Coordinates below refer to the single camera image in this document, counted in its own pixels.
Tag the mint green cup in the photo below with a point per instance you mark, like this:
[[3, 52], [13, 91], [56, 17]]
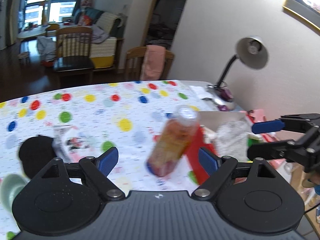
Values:
[[12, 190]]

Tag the round low table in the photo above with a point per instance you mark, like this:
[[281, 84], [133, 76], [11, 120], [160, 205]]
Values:
[[32, 33]]

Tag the black round soft pad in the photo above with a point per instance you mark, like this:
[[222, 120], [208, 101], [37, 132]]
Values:
[[37, 155]]

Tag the light wooden chair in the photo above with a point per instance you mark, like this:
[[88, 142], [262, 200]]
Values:
[[133, 62]]

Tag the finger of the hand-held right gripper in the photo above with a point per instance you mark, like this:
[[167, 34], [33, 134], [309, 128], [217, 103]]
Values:
[[270, 150], [266, 127]]

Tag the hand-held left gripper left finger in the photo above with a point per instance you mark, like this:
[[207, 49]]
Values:
[[108, 160]]

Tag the polka dot tablecloth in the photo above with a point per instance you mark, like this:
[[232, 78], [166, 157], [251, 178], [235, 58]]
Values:
[[100, 105]]

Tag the white paper sheet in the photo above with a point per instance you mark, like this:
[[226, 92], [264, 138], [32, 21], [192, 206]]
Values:
[[200, 91]]

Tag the grey desk lamp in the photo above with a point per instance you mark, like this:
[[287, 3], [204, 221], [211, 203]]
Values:
[[252, 52]]

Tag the printed plastic packet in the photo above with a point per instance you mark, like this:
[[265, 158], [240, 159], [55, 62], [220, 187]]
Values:
[[75, 140]]

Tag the large yellow framed picture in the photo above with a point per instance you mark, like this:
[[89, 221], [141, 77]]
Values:
[[303, 2]]

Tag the orange liquid plastic bottle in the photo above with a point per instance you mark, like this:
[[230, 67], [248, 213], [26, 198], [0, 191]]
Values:
[[172, 145]]

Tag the pink towel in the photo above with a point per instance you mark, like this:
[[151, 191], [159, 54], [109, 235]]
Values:
[[153, 62]]

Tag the white cloth heap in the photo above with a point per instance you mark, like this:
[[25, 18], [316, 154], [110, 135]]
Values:
[[46, 48]]

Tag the red cardboard box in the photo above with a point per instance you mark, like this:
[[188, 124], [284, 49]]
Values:
[[193, 155]]

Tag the wooden chair with dark seat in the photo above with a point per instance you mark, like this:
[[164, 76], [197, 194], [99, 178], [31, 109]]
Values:
[[72, 63]]

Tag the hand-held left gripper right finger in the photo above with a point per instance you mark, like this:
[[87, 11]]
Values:
[[207, 161]]

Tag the small purple object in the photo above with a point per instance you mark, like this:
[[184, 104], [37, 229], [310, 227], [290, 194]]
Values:
[[226, 94]]

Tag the large window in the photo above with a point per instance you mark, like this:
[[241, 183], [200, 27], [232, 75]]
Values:
[[50, 0]]

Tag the small wooden stool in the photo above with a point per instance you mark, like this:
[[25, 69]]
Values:
[[24, 56]]

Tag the sofa with cream cover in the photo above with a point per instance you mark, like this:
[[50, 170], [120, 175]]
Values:
[[105, 50]]

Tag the green sponge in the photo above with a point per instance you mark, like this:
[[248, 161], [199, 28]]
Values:
[[249, 140]]

